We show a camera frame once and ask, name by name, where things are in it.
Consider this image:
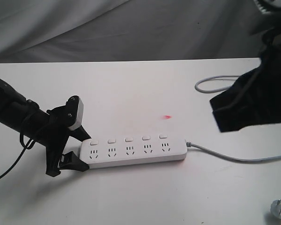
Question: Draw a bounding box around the grey power cord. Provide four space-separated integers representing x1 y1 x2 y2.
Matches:
185 75 281 165

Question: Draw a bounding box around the grey backdrop cloth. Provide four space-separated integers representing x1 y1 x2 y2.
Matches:
0 0 281 63

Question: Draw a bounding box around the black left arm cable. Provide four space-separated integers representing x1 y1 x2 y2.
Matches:
0 110 61 184

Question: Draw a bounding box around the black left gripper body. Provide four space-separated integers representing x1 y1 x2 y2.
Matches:
45 106 69 176

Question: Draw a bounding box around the white five-socket power strip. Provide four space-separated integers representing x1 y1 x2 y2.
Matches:
80 133 187 169

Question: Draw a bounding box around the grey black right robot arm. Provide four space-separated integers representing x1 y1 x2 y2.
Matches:
210 0 281 133

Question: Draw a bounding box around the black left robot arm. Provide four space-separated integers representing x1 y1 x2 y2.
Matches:
0 79 90 177

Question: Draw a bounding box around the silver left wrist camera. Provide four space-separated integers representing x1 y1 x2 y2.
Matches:
65 96 84 131

